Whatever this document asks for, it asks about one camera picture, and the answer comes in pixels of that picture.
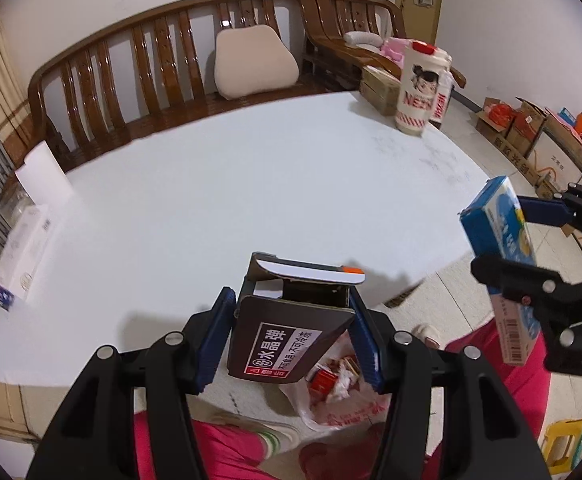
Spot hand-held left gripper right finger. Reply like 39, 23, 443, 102
348, 290, 544, 480

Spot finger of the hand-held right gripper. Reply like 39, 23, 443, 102
518, 183, 582, 256
471, 254, 582, 376

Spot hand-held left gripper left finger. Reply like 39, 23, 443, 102
26, 286, 237, 480

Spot blue white carton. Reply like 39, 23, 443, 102
458, 176, 544, 366

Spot dark brown carton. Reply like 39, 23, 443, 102
226, 251, 367, 383

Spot white red-printed plastic bag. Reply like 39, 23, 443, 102
278, 332, 397, 431

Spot red packets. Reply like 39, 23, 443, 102
488, 102, 518, 130

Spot person's left leg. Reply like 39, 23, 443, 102
134, 410, 272, 480

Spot white green-striped sock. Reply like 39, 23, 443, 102
258, 430, 284, 461

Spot white pitcher red lid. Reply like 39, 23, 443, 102
395, 41, 452, 137

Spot yellow plastic stool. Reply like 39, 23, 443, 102
541, 412, 582, 476

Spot small cardboard box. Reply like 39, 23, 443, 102
360, 65, 404, 116

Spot white tissue box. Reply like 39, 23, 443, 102
0, 203, 54, 311

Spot pink cloth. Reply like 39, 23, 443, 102
380, 36, 412, 78

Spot white standing card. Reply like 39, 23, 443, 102
15, 141, 74, 206

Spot white rolled cloth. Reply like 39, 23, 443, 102
345, 31, 387, 51

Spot wooden bench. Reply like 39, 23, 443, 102
28, 0, 317, 171

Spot beige cushion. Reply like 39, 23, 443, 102
214, 25, 300, 100

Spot wooden armchair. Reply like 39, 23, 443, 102
308, 0, 466, 106

